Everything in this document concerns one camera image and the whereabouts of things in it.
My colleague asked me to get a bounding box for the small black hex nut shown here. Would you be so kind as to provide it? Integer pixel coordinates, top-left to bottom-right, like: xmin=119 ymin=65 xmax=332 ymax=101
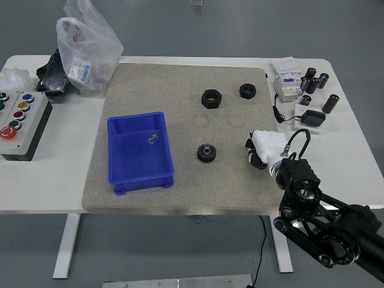
xmin=239 ymin=83 xmax=257 ymax=99

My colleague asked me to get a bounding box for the black power adapter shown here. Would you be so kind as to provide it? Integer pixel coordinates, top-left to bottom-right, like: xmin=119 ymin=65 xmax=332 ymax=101
xmin=301 ymin=110 xmax=326 ymax=127

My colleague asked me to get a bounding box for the black floor cable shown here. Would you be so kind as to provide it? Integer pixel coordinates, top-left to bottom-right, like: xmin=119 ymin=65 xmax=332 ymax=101
xmin=250 ymin=215 xmax=268 ymax=287

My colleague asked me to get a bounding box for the black adapter cord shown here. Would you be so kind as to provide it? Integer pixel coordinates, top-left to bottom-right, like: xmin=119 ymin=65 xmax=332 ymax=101
xmin=272 ymin=93 xmax=304 ymax=124

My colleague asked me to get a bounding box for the black foam tray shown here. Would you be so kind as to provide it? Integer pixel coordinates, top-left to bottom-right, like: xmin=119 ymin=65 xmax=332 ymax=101
xmin=35 ymin=49 xmax=71 ymax=97

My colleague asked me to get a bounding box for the white blue carton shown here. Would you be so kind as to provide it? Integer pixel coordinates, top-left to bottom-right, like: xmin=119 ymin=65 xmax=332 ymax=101
xmin=68 ymin=58 xmax=92 ymax=82

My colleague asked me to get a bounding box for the white table leg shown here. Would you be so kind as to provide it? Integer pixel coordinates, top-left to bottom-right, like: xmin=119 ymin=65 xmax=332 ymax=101
xmin=52 ymin=213 xmax=81 ymax=279
xmin=271 ymin=214 xmax=293 ymax=273

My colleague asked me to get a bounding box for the grey five-button control box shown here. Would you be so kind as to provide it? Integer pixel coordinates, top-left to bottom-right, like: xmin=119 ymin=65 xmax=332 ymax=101
xmin=0 ymin=91 xmax=53 ymax=162

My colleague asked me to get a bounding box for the grey-brown felt mat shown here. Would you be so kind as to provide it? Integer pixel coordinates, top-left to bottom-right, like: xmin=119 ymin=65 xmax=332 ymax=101
xmin=81 ymin=62 xmax=289 ymax=216

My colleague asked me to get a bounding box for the large black gear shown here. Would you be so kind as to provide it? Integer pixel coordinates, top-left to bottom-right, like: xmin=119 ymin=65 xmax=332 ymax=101
xmin=196 ymin=143 xmax=218 ymax=164

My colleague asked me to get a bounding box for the white flat plate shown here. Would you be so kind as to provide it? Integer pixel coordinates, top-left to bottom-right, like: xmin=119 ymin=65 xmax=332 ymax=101
xmin=292 ymin=103 xmax=326 ymax=135

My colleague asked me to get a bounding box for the large black hex nut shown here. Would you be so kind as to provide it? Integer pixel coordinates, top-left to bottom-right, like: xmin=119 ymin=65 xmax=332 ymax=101
xmin=200 ymin=88 xmax=223 ymax=110

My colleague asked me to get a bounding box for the clear plastic bag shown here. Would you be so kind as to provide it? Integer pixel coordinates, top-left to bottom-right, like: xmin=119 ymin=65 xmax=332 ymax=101
xmin=56 ymin=0 xmax=125 ymax=99

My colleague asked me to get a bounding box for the blue plastic box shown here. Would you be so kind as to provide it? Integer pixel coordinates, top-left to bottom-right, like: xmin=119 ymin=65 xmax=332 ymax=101
xmin=107 ymin=111 xmax=175 ymax=196

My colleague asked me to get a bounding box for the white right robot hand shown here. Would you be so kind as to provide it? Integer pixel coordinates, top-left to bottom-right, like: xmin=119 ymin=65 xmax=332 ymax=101
xmin=245 ymin=129 xmax=290 ymax=170

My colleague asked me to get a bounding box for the crumpled clear plastic wrap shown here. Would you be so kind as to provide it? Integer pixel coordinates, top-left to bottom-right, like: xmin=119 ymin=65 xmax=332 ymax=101
xmin=0 ymin=67 xmax=38 ymax=92

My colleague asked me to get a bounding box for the white circuit breaker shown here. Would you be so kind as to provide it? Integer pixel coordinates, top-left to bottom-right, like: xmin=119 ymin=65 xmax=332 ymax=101
xmin=271 ymin=56 xmax=303 ymax=104

